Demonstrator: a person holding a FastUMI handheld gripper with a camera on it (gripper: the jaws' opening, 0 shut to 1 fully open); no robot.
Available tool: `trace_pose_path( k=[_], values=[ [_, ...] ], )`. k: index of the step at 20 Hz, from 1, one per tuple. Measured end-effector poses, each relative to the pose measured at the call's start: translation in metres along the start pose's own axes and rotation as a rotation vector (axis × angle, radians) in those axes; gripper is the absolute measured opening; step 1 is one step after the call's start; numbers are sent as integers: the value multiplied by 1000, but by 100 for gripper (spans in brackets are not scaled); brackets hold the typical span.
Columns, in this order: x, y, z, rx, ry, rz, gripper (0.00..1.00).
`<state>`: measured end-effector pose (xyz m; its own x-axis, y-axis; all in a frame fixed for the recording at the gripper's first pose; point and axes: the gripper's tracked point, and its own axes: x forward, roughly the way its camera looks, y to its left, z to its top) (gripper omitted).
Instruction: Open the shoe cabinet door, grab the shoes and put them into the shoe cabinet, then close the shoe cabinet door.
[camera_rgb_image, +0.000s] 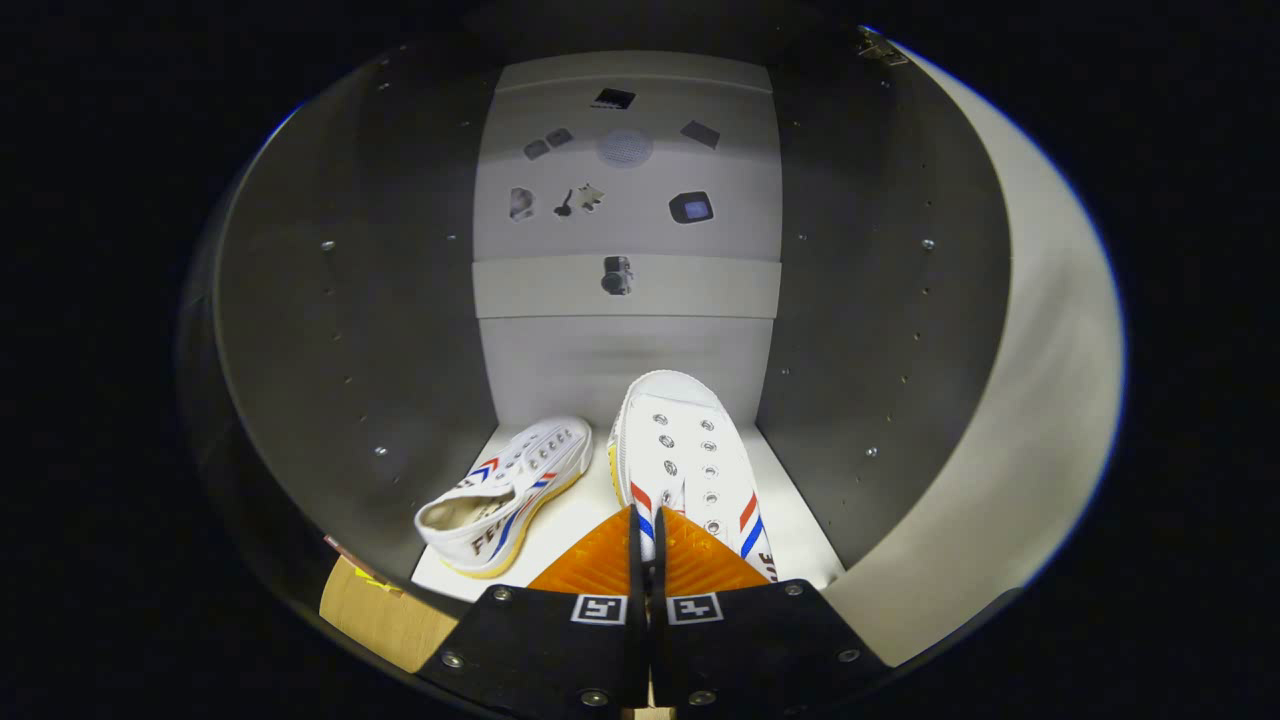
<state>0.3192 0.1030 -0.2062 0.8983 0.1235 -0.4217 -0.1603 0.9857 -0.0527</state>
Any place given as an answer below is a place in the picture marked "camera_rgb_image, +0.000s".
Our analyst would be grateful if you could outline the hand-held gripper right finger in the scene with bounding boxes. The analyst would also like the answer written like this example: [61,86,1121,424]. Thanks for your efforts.
[650,505,889,713]

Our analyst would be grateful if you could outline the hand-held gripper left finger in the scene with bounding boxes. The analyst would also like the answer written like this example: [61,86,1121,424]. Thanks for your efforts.
[415,505,646,713]

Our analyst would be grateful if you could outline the white striped shoe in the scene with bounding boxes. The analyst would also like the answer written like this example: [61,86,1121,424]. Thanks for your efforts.
[607,370,779,586]
[414,416,594,580]

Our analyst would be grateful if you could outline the grey shoe cabinet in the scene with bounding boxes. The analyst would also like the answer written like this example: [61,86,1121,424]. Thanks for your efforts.
[180,30,1011,661]

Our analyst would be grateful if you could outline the beige shoe cabinet door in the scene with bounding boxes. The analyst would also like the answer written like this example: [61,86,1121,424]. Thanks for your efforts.
[820,40,1126,669]

